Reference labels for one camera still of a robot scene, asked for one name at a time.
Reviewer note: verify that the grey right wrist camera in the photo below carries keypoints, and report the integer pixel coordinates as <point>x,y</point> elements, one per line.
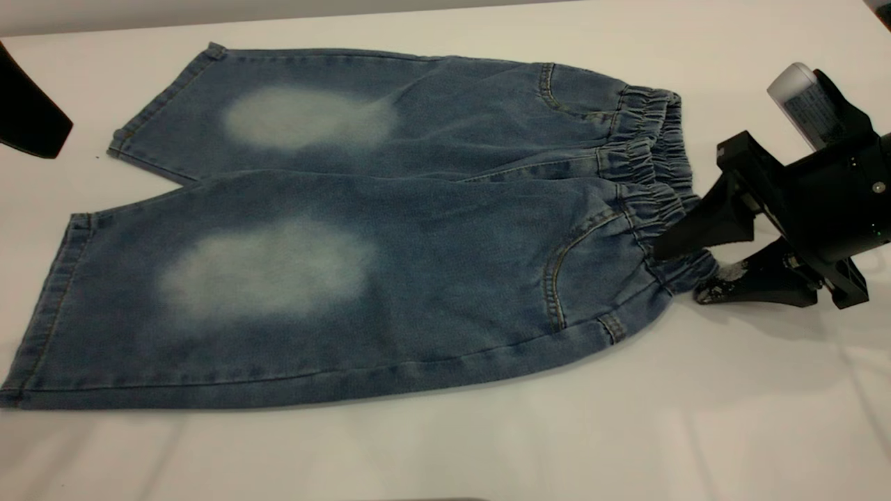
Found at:
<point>804,104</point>

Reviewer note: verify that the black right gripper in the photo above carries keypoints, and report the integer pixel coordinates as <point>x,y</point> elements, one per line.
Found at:
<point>832,202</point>

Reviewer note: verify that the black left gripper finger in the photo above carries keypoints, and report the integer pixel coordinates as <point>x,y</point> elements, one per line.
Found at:
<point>28,115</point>

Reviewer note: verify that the blue denim shorts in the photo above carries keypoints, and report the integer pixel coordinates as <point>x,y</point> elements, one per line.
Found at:
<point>445,229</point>

